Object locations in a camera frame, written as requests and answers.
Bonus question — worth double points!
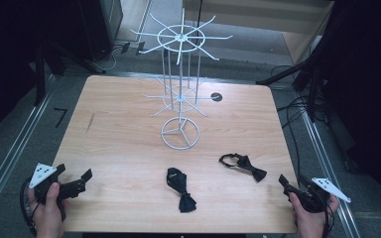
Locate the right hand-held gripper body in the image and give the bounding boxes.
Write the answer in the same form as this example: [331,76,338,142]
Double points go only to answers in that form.
[288,177,352,214]

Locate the white wire display rack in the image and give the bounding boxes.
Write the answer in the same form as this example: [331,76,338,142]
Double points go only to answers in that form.
[130,7,234,151]

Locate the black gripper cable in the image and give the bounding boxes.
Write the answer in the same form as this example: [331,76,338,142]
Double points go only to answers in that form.
[19,177,38,237]
[322,201,336,238]

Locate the black metal stand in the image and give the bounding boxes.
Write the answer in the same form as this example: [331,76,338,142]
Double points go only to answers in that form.
[33,36,107,107]
[255,0,355,123]

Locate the black bow tie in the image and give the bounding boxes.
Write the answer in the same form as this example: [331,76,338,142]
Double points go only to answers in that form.
[166,167,198,214]
[218,153,268,183]

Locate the black floor cables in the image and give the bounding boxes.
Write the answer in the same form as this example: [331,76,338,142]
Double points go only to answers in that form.
[270,63,328,181]

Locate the person's right hand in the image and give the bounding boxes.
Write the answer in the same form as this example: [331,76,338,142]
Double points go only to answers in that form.
[289,192,340,238]

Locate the person's left hand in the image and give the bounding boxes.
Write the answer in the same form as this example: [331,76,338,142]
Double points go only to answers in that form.
[27,181,68,238]

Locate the aluminium floor rail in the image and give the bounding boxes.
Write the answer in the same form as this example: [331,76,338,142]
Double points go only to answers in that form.
[0,74,58,220]
[299,108,362,238]

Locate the light wooden board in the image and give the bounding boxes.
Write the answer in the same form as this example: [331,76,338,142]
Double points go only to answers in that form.
[182,0,335,65]

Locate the floor cables with plugs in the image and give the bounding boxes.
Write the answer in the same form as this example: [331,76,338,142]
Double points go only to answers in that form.
[102,40,147,73]

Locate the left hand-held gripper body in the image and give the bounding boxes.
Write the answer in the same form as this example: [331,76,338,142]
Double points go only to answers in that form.
[28,162,80,203]

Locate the dark cabinet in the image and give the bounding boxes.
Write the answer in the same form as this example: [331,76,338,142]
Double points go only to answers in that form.
[77,0,124,61]

